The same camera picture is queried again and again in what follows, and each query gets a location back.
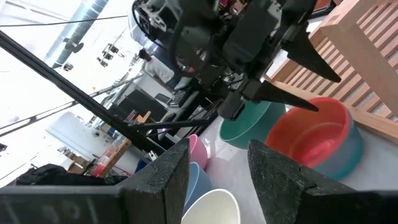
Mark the green bowl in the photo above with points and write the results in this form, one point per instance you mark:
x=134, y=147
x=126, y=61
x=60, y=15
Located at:
x=248, y=130

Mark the wooden slatted shelf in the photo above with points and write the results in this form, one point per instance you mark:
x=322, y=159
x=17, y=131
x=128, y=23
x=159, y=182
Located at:
x=367, y=62

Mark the silver ventilation duct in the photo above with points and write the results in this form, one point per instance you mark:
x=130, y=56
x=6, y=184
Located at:
x=77, y=28

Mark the black metal table frame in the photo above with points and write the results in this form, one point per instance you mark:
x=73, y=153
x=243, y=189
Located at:
x=77, y=93

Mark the blue bowl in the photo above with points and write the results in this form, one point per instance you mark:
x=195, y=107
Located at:
x=196, y=186

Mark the pink bowl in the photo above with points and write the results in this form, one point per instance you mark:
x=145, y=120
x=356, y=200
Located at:
x=199, y=152

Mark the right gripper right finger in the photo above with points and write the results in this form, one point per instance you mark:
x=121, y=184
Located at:
x=286, y=193

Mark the black ceiling light fixture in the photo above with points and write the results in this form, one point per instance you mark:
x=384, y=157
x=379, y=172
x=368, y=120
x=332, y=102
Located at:
x=107, y=54

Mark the red small bowl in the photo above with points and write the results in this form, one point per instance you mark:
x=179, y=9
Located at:
x=311, y=140

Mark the cyan small bowl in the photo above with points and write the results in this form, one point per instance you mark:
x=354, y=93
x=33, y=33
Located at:
x=351, y=155

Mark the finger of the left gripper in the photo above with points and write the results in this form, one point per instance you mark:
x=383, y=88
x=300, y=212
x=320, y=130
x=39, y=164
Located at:
x=306, y=57
x=273, y=95

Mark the white bowl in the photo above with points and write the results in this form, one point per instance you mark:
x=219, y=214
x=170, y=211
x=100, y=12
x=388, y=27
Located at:
x=211, y=208

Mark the person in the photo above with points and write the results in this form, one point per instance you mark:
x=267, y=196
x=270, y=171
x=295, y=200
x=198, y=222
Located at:
x=158, y=70

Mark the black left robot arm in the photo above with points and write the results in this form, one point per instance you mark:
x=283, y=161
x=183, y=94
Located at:
x=192, y=46

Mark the black monitor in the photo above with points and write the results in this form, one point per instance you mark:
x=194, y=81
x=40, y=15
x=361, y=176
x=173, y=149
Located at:
x=140, y=104

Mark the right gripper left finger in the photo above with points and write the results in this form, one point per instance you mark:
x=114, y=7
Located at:
x=161, y=193

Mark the black bag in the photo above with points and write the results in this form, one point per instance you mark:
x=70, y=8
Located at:
x=53, y=175

